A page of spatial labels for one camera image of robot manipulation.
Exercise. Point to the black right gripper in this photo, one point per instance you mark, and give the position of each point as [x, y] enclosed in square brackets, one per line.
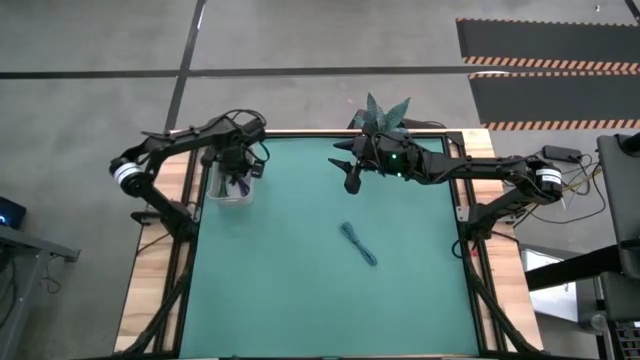
[367, 152]

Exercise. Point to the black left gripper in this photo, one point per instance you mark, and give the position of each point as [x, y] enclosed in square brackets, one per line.
[232, 157]

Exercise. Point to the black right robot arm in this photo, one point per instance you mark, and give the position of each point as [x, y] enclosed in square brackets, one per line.
[475, 167]

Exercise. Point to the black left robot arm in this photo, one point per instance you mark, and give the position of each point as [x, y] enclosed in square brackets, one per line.
[165, 145]

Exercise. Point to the white plastic bin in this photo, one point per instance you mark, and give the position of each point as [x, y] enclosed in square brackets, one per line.
[235, 199]

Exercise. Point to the snake plant in white pot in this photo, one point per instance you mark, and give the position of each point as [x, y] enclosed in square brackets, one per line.
[395, 114]

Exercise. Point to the teal table mat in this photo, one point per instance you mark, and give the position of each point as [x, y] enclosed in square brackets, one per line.
[310, 300]

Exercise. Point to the black hazard-striped floor mat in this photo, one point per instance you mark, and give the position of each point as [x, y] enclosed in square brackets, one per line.
[550, 42]
[550, 100]

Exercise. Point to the black power adapter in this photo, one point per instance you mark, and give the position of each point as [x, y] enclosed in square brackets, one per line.
[562, 153]

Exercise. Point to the grey metal desk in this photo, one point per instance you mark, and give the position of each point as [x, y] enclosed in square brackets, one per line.
[30, 245]

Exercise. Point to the black device with blue light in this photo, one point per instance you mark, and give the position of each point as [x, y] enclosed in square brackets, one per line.
[10, 212]

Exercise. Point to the white board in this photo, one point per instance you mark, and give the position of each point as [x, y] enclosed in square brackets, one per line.
[550, 302]

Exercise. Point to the black metal beam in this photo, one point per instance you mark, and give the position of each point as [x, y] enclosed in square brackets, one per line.
[575, 267]

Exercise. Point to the black equipment rack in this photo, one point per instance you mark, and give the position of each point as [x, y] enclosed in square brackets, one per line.
[627, 340]

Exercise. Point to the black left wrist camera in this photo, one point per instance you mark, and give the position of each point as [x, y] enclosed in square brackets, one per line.
[256, 170]

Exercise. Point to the silver metal bracket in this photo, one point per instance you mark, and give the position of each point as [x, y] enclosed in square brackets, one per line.
[462, 216]

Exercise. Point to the black aluminium table frame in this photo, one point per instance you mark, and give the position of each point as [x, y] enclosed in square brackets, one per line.
[477, 310]

